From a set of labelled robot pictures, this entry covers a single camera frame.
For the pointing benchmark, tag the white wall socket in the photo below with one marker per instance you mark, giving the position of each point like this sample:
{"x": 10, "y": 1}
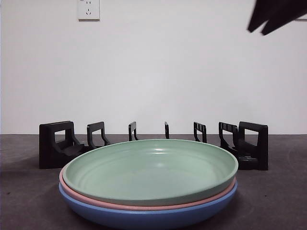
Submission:
{"x": 88, "y": 9}
{"x": 302, "y": 19}

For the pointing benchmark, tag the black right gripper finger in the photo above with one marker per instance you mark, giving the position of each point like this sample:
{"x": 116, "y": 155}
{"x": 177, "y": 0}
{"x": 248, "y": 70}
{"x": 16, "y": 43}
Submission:
{"x": 285, "y": 14}
{"x": 262, "y": 14}

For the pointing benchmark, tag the black plastic dish rack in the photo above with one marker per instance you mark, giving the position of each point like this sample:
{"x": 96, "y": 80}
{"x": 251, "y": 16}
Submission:
{"x": 48, "y": 148}

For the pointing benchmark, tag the blue round plate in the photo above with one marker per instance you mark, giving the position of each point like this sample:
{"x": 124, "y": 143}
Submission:
{"x": 144, "y": 220}

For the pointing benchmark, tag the pink round plate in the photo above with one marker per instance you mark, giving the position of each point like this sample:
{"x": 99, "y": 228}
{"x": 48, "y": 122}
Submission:
{"x": 153, "y": 208}

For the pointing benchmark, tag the green round plate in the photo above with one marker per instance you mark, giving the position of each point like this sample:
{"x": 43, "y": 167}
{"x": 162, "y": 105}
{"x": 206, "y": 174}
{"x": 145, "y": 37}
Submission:
{"x": 148, "y": 172}

